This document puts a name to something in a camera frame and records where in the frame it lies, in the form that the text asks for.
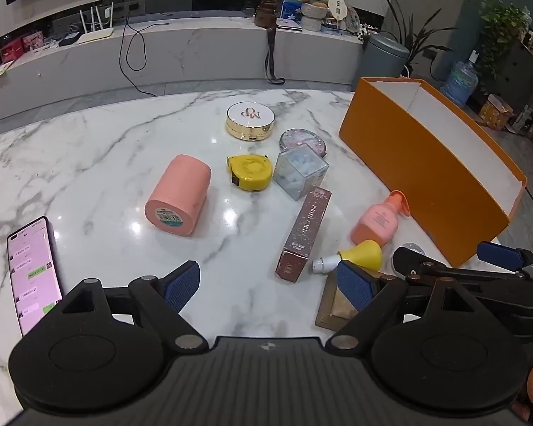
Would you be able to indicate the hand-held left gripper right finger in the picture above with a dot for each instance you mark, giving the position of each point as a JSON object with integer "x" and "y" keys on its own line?
{"x": 355, "y": 286}

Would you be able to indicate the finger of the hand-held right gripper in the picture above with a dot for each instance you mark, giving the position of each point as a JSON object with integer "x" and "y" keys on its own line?
{"x": 408, "y": 261}
{"x": 499, "y": 255}

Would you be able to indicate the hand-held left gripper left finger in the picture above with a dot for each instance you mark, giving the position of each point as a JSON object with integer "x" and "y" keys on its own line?
{"x": 182, "y": 286}

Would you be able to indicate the yellow bulb-shaped bottle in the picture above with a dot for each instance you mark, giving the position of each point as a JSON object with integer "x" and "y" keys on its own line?
{"x": 362, "y": 254}

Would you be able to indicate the pink pump bottle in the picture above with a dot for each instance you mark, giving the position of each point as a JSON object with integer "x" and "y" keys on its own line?
{"x": 379, "y": 222}

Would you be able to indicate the orange cardboard box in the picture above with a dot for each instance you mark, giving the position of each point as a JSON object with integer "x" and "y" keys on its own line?
{"x": 426, "y": 173}

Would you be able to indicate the clear plastic cube box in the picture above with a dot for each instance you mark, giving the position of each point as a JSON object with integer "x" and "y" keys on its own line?
{"x": 300, "y": 171}

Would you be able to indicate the gold white cushion compact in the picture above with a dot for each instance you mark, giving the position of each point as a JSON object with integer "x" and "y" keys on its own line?
{"x": 251, "y": 117}

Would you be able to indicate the small round clear disc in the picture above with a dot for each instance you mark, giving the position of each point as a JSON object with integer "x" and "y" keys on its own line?
{"x": 412, "y": 247}

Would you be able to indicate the gold brown square box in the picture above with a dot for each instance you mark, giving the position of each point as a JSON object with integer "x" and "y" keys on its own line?
{"x": 333, "y": 308}

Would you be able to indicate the maroon glitter card box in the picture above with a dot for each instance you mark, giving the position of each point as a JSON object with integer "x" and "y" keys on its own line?
{"x": 304, "y": 233}

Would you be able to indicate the pink cylinder roll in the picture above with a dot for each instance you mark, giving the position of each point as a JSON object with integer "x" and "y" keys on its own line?
{"x": 177, "y": 193}

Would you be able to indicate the yellow tape measure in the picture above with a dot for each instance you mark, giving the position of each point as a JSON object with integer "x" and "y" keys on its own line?
{"x": 251, "y": 172}

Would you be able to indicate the open cardboard box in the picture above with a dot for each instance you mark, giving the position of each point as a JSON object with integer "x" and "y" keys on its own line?
{"x": 495, "y": 113}

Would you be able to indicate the smartphone with lit screen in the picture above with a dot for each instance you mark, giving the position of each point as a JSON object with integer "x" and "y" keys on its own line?
{"x": 33, "y": 270}

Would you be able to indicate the glitter round compact mirror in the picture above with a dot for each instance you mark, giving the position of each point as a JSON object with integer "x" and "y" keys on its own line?
{"x": 300, "y": 138}

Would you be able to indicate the blue water jug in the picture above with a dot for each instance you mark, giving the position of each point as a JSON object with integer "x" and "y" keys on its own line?
{"x": 459, "y": 82}

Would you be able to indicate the dark grey cabinet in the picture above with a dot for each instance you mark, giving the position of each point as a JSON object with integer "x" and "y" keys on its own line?
{"x": 519, "y": 73}

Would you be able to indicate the grey round trash can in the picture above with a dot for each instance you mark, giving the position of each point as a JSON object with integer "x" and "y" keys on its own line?
{"x": 377, "y": 62}

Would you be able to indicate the long-leaf potted plant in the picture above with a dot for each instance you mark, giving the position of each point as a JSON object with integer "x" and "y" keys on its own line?
{"x": 419, "y": 37}

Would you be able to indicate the leafy green potted plant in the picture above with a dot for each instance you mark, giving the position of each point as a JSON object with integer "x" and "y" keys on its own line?
{"x": 502, "y": 31}

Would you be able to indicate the white marble tv console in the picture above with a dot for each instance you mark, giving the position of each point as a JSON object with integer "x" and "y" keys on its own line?
{"x": 195, "y": 57}

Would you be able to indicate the spotted black white figurine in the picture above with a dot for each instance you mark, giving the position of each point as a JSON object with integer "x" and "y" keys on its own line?
{"x": 363, "y": 36}

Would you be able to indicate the decorative round plate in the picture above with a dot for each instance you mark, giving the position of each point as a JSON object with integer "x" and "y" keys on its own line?
{"x": 354, "y": 22}

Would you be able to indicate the woven grey basket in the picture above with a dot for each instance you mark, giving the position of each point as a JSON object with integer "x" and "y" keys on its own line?
{"x": 312, "y": 23}
{"x": 314, "y": 10}

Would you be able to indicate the round white paper fan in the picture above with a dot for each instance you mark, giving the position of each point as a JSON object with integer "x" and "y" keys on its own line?
{"x": 338, "y": 8}

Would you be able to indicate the white wifi router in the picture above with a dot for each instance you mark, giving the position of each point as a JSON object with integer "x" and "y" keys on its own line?
{"x": 95, "y": 34}

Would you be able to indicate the small black box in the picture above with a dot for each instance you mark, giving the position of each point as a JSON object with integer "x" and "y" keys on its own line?
{"x": 69, "y": 39}

